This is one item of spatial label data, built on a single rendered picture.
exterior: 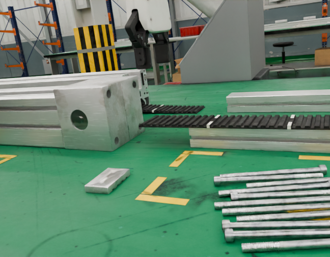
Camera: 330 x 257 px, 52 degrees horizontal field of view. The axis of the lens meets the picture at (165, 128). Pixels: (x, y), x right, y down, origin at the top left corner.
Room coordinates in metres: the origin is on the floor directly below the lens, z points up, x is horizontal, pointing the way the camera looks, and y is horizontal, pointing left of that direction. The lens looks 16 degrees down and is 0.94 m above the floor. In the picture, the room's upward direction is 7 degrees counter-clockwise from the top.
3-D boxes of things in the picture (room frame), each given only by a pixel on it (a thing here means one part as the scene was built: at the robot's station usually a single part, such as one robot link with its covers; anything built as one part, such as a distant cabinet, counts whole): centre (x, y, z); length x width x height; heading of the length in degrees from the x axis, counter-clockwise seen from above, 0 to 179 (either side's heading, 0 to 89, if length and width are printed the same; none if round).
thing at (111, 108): (0.54, 0.09, 0.83); 0.12 x 0.09 x 0.10; 153
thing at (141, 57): (0.65, 0.03, 0.91); 0.03 x 0.03 x 0.07; 63
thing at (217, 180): (0.31, -0.10, 0.78); 0.11 x 0.01 x 0.01; 82
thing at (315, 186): (0.29, -0.10, 0.78); 0.11 x 0.01 x 0.01; 82
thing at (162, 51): (0.75, -0.02, 0.91); 0.03 x 0.03 x 0.07; 63
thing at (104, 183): (0.36, 0.07, 0.78); 0.05 x 0.03 x 0.01; 156
